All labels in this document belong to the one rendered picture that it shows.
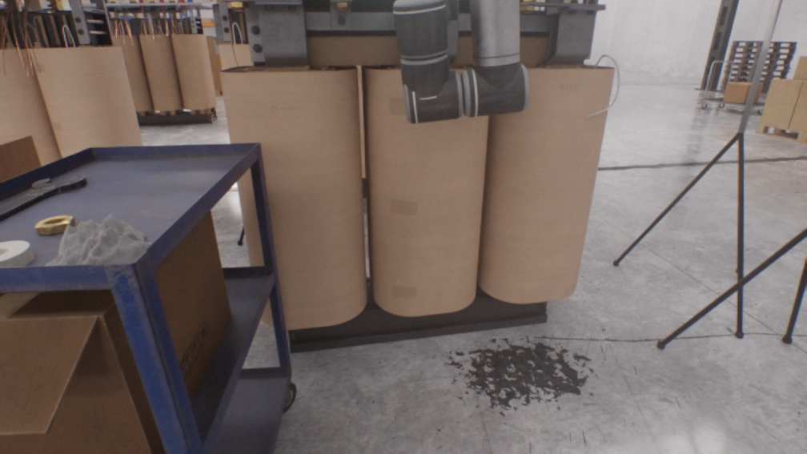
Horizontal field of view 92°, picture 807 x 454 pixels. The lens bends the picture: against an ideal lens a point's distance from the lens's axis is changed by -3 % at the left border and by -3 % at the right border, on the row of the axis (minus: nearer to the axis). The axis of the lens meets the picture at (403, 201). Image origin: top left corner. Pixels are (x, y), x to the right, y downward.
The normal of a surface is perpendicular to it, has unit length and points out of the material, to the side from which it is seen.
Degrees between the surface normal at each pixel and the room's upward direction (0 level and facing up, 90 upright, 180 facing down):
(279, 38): 90
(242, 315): 0
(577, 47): 90
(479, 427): 0
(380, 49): 90
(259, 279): 0
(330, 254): 90
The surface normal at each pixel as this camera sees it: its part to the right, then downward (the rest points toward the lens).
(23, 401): 0.04, -0.68
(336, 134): 0.57, 0.30
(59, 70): 0.25, 0.36
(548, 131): 0.03, 0.37
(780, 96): -0.97, 0.08
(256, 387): 0.00, -0.93
